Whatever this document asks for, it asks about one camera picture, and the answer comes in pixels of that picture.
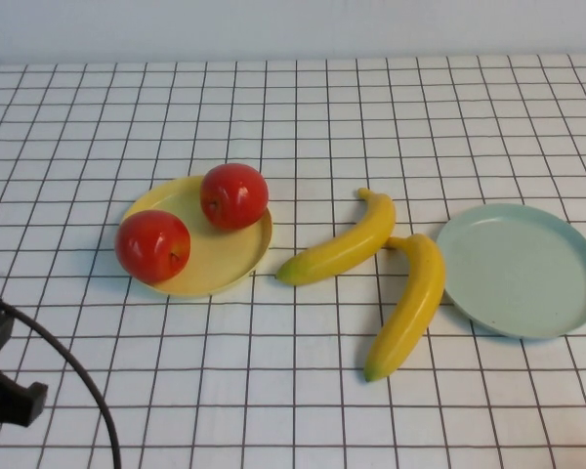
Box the yellow plastic plate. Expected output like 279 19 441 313
119 174 273 299

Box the light blue plastic plate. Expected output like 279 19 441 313
435 203 586 340

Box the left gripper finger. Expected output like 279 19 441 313
0 361 49 429

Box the yellow banana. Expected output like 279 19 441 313
276 187 397 287
363 233 445 383

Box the white grid tablecloth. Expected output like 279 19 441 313
0 53 586 469

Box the black camera cable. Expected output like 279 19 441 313
0 291 123 469

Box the red apple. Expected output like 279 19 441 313
199 162 270 231
114 209 192 286

